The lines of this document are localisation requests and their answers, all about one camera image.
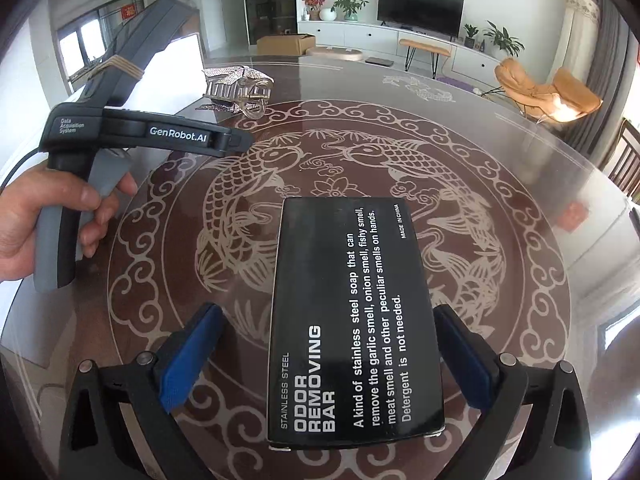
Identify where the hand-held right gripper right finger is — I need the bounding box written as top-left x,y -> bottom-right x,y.
433,304 -> 597,480

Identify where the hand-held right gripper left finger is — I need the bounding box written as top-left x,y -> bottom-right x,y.
57,302 -> 224,480

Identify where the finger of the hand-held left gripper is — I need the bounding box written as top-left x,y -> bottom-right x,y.
202,127 -> 256,158

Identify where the black cardboard box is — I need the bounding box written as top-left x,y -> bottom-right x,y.
266,196 -> 446,451

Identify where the brown patterned glass desktop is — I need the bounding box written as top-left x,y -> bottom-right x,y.
0,55 -> 640,480

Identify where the person's left hand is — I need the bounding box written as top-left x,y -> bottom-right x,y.
0,170 -> 138,281

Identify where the window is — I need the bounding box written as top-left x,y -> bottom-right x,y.
57,15 -> 108,68

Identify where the open cardboard box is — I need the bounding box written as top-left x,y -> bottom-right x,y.
256,33 -> 317,56

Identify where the round beige floor cushion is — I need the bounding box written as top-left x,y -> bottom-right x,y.
306,46 -> 363,59

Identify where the dark glass display cabinet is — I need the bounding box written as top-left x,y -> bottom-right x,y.
245,0 -> 297,43

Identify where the white television cabinet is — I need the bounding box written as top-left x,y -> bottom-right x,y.
297,20 -> 506,83

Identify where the green potted plant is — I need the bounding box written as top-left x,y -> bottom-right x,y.
331,0 -> 370,22

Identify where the wooden bench with metal legs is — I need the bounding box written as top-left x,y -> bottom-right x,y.
398,39 -> 452,78

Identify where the black flat television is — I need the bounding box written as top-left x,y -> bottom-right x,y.
377,0 -> 465,41

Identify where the wooden dining chair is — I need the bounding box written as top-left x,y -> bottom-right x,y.
600,119 -> 640,201

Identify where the orange lounge chair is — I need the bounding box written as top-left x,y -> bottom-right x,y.
495,57 -> 603,123

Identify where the leafy potted plant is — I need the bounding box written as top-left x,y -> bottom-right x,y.
482,21 -> 526,58

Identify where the grey curtain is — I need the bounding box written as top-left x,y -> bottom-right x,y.
575,0 -> 631,171

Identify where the black cable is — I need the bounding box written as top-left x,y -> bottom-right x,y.
0,147 -> 48,193

